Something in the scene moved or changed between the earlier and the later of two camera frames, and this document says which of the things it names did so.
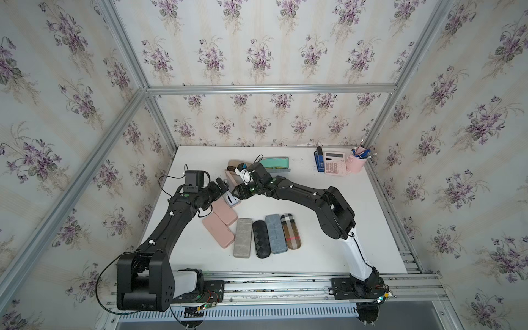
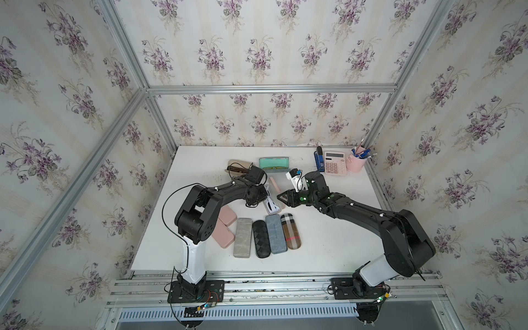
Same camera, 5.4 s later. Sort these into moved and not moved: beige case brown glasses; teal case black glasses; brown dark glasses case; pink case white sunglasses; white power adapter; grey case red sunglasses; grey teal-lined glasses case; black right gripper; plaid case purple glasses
Moved: white power adapter; pink case white sunglasses; black right gripper
Not moved: teal case black glasses; beige case brown glasses; plaid case purple glasses; grey teal-lined glasses case; grey case red sunglasses; brown dark glasses case
